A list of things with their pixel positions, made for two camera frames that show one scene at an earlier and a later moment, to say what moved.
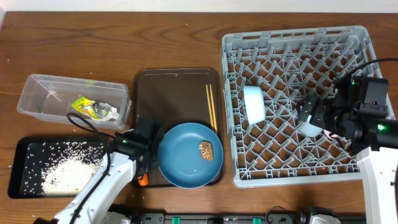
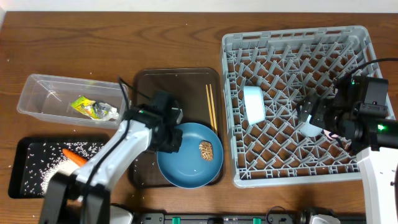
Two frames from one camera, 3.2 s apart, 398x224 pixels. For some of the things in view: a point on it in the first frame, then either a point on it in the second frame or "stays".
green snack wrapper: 95,109 stays
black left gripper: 147,160 -> 173,140
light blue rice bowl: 254,103 stays
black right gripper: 323,104 stays
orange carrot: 143,182 -> 74,157
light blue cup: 309,129 stays
